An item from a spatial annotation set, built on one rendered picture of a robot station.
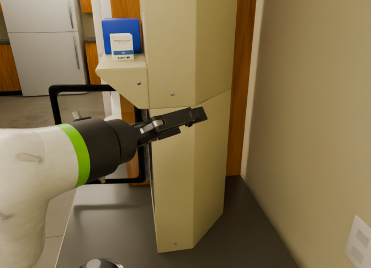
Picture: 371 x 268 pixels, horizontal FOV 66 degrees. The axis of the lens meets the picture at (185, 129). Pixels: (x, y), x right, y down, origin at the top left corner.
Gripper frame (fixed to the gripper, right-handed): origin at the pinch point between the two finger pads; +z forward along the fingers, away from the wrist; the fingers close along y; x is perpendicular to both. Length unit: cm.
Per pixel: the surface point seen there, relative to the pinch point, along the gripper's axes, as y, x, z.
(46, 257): 188, 34, 32
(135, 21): 9.6, -31.8, 10.3
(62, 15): 346, -292, 241
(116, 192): 63, 10, 20
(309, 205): -4.0, 33.6, 32.7
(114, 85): 9.9, -14.2, -4.8
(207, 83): -0.6, -7.8, 14.8
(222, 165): 16.1, 14.4, 29.7
